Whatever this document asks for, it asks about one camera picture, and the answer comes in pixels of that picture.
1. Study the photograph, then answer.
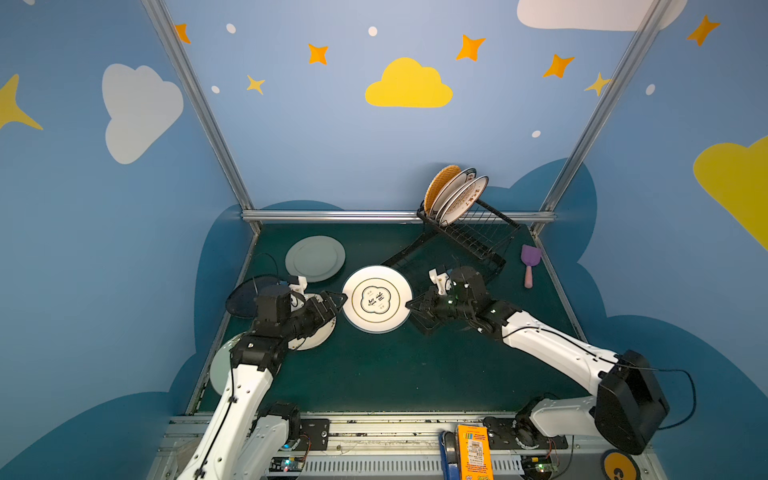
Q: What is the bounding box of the white plate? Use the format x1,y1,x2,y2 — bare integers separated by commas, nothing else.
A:
343,265,413,334

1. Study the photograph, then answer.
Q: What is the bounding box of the black wire dish rack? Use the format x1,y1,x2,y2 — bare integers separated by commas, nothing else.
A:
380,197,522,337

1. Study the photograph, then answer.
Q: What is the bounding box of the woven bamboo plate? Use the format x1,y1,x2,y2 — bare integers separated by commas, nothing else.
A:
423,165,461,213

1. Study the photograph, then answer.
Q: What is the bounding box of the green-rimmed Hao Wei plate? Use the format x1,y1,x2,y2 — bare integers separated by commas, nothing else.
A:
429,168,476,218

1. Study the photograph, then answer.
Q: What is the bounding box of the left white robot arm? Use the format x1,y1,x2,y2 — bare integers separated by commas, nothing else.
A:
179,284,348,479

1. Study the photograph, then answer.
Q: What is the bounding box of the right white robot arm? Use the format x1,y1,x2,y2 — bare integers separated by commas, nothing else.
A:
406,267,670,455

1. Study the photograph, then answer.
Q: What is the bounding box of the cream floral plate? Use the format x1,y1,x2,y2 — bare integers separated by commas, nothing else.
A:
288,293,337,351

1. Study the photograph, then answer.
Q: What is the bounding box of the grey-green plain plate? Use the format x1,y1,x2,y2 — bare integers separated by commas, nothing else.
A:
285,235,346,283

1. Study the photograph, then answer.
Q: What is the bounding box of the dark navy plate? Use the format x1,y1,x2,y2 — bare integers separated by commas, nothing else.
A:
225,275,286,319

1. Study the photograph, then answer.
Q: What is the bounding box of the mint green leaf plate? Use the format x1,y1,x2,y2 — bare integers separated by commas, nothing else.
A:
209,333,242,395

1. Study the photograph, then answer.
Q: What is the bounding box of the small green circuit board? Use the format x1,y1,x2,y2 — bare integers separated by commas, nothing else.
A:
269,457,305,474

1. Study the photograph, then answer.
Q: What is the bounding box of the orange box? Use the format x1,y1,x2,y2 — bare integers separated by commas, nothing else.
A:
457,424,494,480

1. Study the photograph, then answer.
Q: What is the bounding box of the yellow black wheel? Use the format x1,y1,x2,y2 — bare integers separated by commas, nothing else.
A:
601,450,641,480

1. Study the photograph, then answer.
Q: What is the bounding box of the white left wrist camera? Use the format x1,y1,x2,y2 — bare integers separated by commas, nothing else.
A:
288,276,308,311

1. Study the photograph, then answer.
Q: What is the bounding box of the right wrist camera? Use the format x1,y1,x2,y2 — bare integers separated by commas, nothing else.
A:
428,269,452,296

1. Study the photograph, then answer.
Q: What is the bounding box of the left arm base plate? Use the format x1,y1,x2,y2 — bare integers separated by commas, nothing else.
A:
286,418,330,452

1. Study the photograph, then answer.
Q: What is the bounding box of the purple scoop, pink handle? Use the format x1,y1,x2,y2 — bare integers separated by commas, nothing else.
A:
521,245,542,289

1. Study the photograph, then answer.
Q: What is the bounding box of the blue tool handle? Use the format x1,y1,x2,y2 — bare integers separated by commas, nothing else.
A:
439,431,460,480

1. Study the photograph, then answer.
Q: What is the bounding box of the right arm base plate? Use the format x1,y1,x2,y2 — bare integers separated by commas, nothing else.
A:
482,416,569,450

